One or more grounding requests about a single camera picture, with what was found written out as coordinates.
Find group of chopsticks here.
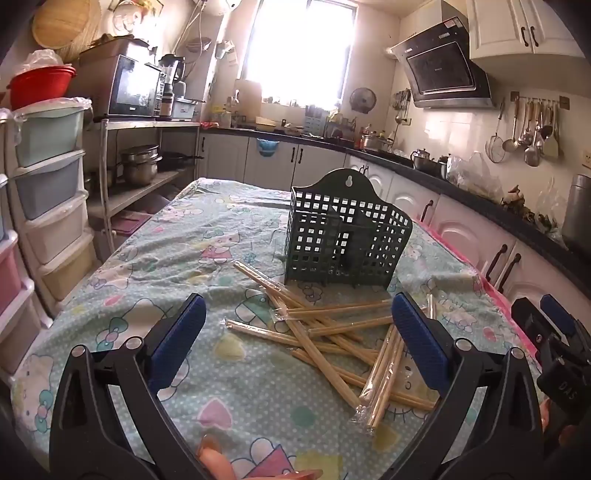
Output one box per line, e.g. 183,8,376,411
224,259,439,437

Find clear plastic bag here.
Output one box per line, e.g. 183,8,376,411
21,48,65,70

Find hanging wire strainer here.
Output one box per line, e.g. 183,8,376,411
485,99,509,164

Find person's left hand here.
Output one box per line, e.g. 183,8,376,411
196,435,325,480

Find grey metal canister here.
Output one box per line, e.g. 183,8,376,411
561,174,591,252

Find white wall cabinet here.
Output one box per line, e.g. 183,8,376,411
465,0,587,73

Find black range hood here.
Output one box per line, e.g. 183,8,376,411
387,16,496,110

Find light blue cutlery drainer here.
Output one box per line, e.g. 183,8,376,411
305,105,329,136

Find row of hanging kitchen utensils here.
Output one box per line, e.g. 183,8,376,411
501,92,570,168

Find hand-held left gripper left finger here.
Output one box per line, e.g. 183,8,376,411
48,293,213,480

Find brown lumpy produce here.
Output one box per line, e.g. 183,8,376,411
501,185,528,209

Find large crumpled plastic bag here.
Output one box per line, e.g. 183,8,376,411
445,152,504,200

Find white wall fan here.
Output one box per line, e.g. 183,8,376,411
112,0,143,32

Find black kitchen countertop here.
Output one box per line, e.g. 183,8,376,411
201,124,591,287

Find black microwave oven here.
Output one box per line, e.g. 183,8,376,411
78,39,163,120

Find cluster of hanging ladles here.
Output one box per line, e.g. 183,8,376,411
392,89,413,124

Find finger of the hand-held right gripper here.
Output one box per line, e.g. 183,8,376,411
541,294,578,342
511,297,549,365

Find black blender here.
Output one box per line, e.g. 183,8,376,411
159,54,186,116

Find white kitchen base cabinets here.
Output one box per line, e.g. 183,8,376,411
198,131,591,324

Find dark wall fan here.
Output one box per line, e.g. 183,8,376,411
349,87,376,114

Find metal shelf rack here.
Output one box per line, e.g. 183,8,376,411
85,117,206,259

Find pale cutting board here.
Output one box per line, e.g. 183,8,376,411
235,78,264,124

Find steel kettle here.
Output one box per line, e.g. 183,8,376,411
411,148,435,172

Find black frying pan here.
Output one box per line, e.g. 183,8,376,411
159,151,205,171

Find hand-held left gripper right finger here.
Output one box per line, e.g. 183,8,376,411
385,292,546,480

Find light blue plastic box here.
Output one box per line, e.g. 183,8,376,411
172,97,200,120

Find kitchen window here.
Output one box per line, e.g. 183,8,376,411
239,0,357,104

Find pastel plastic drawer cabinet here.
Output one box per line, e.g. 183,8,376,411
0,108,51,374
11,98,93,315

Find red plastic basin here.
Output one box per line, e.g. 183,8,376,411
7,65,77,110

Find cartoon cat printed blanket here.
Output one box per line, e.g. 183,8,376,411
11,178,541,480

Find steel stock pot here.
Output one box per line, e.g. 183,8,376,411
361,133,394,153

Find green plastic utensil basket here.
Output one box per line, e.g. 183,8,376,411
284,168,414,291

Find round bamboo sieve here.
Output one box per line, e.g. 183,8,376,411
31,0,103,51

